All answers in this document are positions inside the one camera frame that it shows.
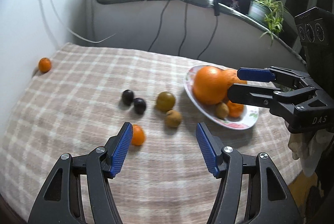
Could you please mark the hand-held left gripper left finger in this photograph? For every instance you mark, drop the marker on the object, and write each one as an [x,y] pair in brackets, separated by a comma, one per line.
[121,150]

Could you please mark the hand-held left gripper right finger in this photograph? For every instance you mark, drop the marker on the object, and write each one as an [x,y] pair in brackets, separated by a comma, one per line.
[206,150]

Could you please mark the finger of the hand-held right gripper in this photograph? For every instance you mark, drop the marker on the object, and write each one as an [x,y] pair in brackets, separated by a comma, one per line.
[248,96]
[253,74]

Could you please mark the large orange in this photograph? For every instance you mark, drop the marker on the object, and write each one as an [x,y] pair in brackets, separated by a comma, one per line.
[231,76]
[210,85]

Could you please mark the small tangerine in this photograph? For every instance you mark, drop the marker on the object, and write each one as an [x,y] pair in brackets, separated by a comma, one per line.
[138,135]

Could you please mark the small brown fruit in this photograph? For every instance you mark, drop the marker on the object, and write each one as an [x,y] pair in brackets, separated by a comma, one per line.
[221,110]
[173,119]

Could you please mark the floral white plate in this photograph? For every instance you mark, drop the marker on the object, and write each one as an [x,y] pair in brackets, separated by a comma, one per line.
[234,124]

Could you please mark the dark plum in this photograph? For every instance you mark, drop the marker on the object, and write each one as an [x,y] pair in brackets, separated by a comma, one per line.
[139,106]
[127,96]

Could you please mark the green-brown round fruit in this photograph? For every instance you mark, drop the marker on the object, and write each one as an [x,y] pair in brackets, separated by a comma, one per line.
[165,101]

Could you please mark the plaid beige blanket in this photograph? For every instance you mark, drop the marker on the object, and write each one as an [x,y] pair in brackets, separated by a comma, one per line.
[161,174]

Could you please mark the potted spider plant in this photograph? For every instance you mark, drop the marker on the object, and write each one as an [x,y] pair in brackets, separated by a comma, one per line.
[257,9]

